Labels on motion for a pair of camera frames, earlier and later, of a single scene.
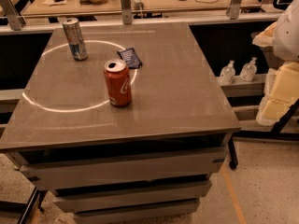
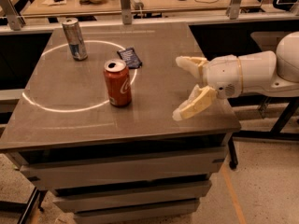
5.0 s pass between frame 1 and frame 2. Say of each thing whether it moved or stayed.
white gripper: moved
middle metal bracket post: stayed
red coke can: stayed
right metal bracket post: stayed
